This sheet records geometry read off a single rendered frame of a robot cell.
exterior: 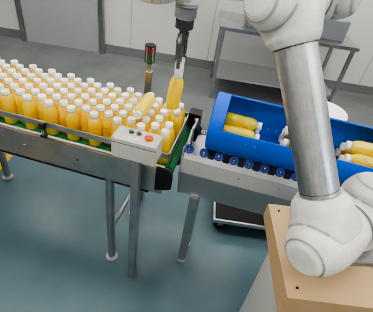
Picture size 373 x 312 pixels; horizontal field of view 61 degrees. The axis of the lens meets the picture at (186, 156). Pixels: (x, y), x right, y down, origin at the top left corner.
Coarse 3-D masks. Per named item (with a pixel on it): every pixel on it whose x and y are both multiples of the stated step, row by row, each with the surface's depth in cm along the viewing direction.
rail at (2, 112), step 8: (0, 112) 157; (8, 112) 156; (24, 120) 156; (32, 120) 155; (40, 120) 154; (56, 128) 154; (64, 128) 153; (80, 136) 153; (88, 136) 152; (96, 136) 151
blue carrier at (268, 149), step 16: (224, 96) 144; (224, 112) 140; (240, 112) 163; (256, 112) 160; (272, 112) 157; (208, 128) 141; (272, 128) 163; (336, 128) 154; (352, 128) 151; (368, 128) 146; (208, 144) 147; (224, 144) 144; (240, 144) 141; (256, 144) 139; (272, 144) 138; (336, 144) 159; (256, 160) 148; (272, 160) 143; (288, 160) 140; (336, 160) 135
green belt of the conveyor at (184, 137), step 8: (0, 120) 163; (24, 128) 161; (184, 128) 180; (56, 136) 159; (64, 136) 160; (184, 136) 174; (88, 144) 157; (104, 144) 159; (176, 144) 167; (184, 144) 171; (176, 152) 162; (176, 160) 159
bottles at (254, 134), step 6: (228, 126) 152; (234, 126) 153; (234, 132) 151; (240, 132) 151; (246, 132) 151; (252, 132) 152; (258, 132) 159; (258, 138) 151; (282, 138) 158; (336, 150) 156; (342, 150) 155; (342, 156) 147
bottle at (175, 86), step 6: (174, 78) 141; (180, 78) 141; (174, 84) 141; (180, 84) 141; (168, 90) 145; (174, 90) 142; (180, 90) 143; (168, 96) 146; (174, 96) 144; (180, 96) 146; (168, 102) 147; (174, 102) 146; (174, 108) 148
